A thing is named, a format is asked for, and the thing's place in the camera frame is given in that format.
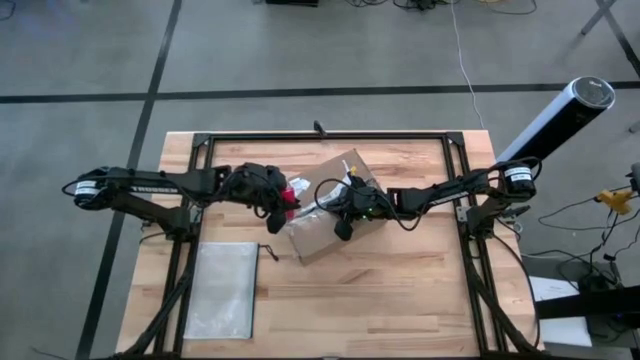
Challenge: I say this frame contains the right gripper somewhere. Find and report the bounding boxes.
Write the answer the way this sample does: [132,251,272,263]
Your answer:
[324,177,374,242]

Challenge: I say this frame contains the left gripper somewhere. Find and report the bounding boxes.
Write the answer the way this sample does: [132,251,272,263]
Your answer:
[263,164,303,235]

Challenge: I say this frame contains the red box cutter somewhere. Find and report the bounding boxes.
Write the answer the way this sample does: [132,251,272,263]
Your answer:
[278,187,298,222]

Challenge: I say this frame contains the brown cardboard shipping box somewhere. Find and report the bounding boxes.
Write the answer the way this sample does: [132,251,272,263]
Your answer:
[283,148,390,267]

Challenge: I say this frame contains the clear zip pouch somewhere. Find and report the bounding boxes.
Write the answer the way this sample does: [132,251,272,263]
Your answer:
[182,241,261,342]

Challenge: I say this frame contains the white black cylinder tower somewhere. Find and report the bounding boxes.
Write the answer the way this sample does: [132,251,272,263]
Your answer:
[496,75,617,166]

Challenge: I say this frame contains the white paper sheet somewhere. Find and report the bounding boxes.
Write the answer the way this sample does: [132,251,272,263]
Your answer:
[527,275,595,348]

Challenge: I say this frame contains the black metal bar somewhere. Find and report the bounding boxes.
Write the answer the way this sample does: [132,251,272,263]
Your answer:
[533,283,640,321]

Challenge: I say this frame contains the yellow clamp tool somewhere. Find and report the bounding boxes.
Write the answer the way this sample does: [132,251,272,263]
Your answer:
[593,188,635,215]

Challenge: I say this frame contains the grey metal table leg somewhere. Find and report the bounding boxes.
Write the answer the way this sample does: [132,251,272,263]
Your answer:
[579,0,619,37]

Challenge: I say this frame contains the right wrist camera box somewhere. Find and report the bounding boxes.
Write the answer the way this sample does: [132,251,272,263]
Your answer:
[362,187,399,221]

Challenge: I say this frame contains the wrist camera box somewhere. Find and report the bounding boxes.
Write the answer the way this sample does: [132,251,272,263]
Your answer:
[237,165,271,199]
[362,187,399,221]

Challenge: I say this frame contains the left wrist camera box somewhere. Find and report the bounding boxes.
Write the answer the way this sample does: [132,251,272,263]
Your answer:
[237,165,271,199]

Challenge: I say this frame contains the black aluminium table frame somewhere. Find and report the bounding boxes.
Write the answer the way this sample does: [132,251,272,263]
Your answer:
[112,130,549,360]

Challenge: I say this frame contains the white floor cable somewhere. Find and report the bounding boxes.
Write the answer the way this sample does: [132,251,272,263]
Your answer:
[448,0,487,131]

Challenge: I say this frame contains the black floor cables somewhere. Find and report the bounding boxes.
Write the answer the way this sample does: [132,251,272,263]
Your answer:
[343,0,539,15]

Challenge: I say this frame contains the black floor cable bundle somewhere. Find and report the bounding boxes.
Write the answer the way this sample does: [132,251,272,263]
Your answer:
[537,184,640,291]

